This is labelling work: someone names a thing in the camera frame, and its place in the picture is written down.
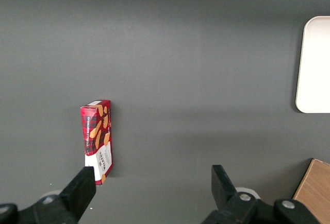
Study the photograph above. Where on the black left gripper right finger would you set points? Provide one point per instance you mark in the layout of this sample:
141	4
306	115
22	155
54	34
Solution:
224	198

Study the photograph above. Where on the red tartan shortbread box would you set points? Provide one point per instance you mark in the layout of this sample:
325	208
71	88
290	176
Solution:
98	136

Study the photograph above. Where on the wooden two-drawer cabinet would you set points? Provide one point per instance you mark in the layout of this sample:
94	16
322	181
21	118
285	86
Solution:
314	190

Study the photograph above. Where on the beige rectangular tray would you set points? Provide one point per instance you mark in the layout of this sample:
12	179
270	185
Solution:
315	67

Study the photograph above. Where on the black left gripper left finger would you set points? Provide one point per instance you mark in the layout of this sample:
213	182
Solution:
74	193

